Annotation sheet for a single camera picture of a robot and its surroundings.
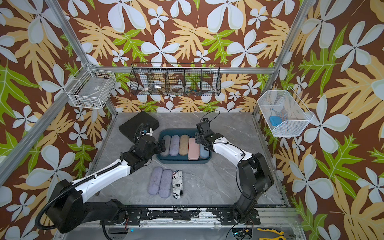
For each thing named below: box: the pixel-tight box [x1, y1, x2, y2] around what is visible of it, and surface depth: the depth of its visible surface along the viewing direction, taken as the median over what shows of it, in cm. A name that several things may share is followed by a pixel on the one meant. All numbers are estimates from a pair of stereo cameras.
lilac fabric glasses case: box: [169, 135, 180, 157], surface depth 100 cm
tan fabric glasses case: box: [179, 134, 189, 156], surface depth 100 cm
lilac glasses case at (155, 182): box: [147, 166, 163, 195], surface depth 84 cm
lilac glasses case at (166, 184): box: [159, 169, 173, 199], surface depth 84 cm
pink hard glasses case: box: [188, 140, 199, 161], surface depth 97 cm
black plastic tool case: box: [118, 111, 160, 144], surface depth 110 cm
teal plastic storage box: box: [156, 128, 213, 164], surface depth 95 cm
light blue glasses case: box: [199, 144, 210, 159], surface depth 94 cm
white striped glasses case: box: [172, 170, 183, 199], surface depth 84 cm
